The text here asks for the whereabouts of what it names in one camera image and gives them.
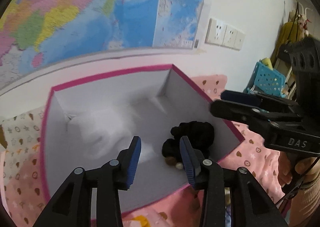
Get white wall socket panel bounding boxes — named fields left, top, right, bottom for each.
left=204, top=18, right=246, bottom=51

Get white patterned pillow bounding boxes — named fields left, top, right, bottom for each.
left=1, top=107, right=44, bottom=170

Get beige plush bear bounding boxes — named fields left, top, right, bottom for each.
left=165, top=157, right=184, bottom=170

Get pink sleeved forearm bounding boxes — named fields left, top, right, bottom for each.
left=289, top=176, right=319, bottom=227

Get blue perforated plastic basket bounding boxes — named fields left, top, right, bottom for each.
left=244, top=61, right=286, bottom=98

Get colourful wall map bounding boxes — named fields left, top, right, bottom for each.
left=1, top=0, right=204, bottom=86

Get person's right hand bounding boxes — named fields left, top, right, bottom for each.
left=278, top=152, right=319, bottom=187

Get black scrunchie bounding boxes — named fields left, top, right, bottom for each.
left=162, top=121, right=215, bottom=163

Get black cable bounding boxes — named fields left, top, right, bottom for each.
left=274, top=157, right=320, bottom=208

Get pink cardboard box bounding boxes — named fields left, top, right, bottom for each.
left=40, top=64, right=244, bottom=213

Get brown wooden headboard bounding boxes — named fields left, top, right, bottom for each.
left=0, top=125, right=8, bottom=150

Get yellow hanging garment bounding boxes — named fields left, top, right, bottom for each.
left=270, top=22, right=302, bottom=65

